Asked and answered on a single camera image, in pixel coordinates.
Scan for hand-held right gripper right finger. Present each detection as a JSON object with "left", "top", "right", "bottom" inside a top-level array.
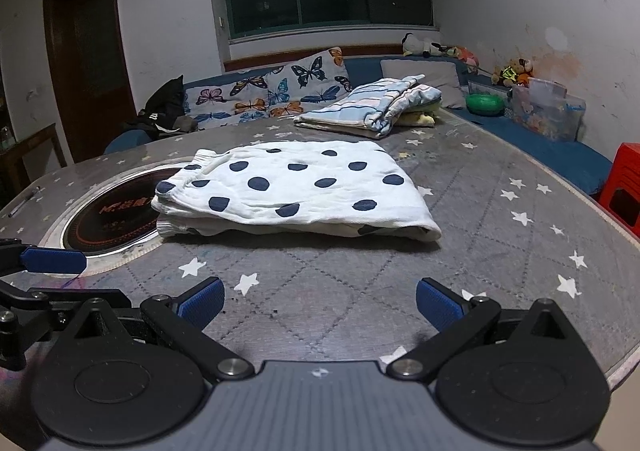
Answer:
[{"left": 387, "top": 277, "right": 583, "bottom": 381}]

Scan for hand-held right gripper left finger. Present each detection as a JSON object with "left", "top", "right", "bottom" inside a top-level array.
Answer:
[{"left": 60, "top": 277, "right": 256, "bottom": 382}]

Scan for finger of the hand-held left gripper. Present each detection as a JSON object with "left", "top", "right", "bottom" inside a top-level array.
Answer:
[
  {"left": 0, "top": 238, "right": 88, "bottom": 277},
  {"left": 0, "top": 280, "right": 133, "bottom": 373}
]

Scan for white navy-dotted pants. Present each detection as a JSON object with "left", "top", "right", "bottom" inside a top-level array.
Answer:
[{"left": 151, "top": 141, "right": 443, "bottom": 243}]

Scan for grey pen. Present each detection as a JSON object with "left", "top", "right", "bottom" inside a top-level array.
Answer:
[{"left": 9, "top": 187, "right": 42, "bottom": 218}]

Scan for built-in round induction cooktop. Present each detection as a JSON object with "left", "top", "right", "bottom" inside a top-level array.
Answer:
[{"left": 37, "top": 165, "right": 198, "bottom": 278}]

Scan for grey star-print tablecloth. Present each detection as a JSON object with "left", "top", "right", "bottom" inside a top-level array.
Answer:
[{"left": 0, "top": 111, "right": 640, "bottom": 382}]

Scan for dark wooden side table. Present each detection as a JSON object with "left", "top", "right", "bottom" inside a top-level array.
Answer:
[{"left": 0, "top": 123, "right": 68, "bottom": 202}]

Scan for folded yellow cloth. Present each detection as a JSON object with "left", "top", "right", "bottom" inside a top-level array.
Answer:
[{"left": 395, "top": 108, "right": 442, "bottom": 128}]

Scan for blue sofa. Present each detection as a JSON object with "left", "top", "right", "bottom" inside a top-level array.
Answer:
[{"left": 103, "top": 45, "right": 615, "bottom": 196}]

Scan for black jacket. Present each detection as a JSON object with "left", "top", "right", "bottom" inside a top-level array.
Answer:
[{"left": 125, "top": 76, "right": 201, "bottom": 138}]

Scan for brown wooden door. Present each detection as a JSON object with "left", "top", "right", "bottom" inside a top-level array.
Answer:
[{"left": 42, "top": 0, "right": 138, "bottom": 164}]

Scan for long butterfly print pillow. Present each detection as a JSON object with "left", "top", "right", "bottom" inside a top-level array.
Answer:
[{"left": 182, "top": 68, "right": 301, "bottom": 128}]

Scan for green round container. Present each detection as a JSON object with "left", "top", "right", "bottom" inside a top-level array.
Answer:
[{"left": 466, "top": 93, "right": 505, "bottom": 118}]

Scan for folded striped light-blue cloth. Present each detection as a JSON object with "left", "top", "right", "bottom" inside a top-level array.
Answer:
[{"left": 294, "top": 74, "right": 443, "bottom": 139}]

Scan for red plastic stool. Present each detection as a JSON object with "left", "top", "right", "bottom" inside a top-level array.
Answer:
[{"left": 597, "top": 142, "right": 640, "bottom": 225}]

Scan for clear plastic storage box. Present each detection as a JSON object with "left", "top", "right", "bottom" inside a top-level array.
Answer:
[{"left": 510, "top": 78, "right": 586, "bottom": 142}]

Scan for grey cushion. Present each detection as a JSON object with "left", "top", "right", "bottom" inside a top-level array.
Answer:
[{"left": 381, "top": 58, "right": 471, "bottom": 110}]

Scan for cluster of small plush toys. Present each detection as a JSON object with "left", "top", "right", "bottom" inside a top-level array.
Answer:
[{"left": 492, "top": 58, "right": 534, "bottom": 86}]

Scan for square butterfly print pillow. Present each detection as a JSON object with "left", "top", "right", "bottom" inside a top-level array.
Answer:
[{"left": 267, "top": 47, "right": 353, "bottom": 118}]

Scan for orange plush toy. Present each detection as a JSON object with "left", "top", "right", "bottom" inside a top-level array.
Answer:
[{"left": 447, "top": 46, "right": 481, "bottom": 68}]

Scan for white and black plush dog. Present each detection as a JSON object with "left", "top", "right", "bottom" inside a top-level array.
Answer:
[{"left": 402, "top": 32, "right": 448, "bottom": 58}]

